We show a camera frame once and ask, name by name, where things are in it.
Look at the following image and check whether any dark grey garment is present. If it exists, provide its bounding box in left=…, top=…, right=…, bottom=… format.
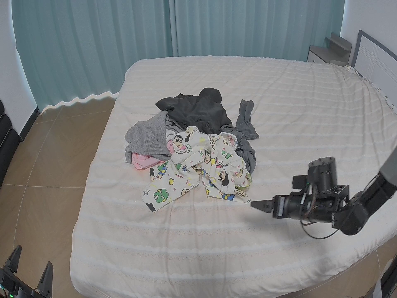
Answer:
left=222, top=99, right=260, bottom=174

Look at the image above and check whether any black padded chair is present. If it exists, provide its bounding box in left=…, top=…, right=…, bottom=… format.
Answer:
left=0, top=100, right=23, bottom=189

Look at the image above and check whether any black garment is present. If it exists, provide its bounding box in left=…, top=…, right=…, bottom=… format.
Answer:
left=155, top=87, right=233, bottom=135

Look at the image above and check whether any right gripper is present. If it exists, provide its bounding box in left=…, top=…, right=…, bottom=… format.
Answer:
left=272, top=193, right=312, bottom=221

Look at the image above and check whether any pink garment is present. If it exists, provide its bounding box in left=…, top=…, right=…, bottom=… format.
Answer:
left=130, top=138, right=174, bottom=170

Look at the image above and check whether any bed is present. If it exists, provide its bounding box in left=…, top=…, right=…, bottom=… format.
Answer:
left=71, top=30, right=397, bottom=298

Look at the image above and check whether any light grey garment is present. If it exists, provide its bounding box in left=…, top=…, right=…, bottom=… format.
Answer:
left=125, top=111, right=169, bottom=162

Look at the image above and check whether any grey bedside table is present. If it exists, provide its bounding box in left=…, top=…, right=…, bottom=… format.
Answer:
left=309, top=32, right=352, bottom=67

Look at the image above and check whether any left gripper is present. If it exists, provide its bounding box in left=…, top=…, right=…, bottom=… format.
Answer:
left=0, top=245, right=54, bottom=298

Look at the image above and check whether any white printed pyjama top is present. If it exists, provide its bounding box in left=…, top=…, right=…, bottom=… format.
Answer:
left=143, top=125, right=252, bottom=213

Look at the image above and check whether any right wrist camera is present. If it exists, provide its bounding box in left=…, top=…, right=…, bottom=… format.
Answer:
left=292, top=175, right=311, bottom=195

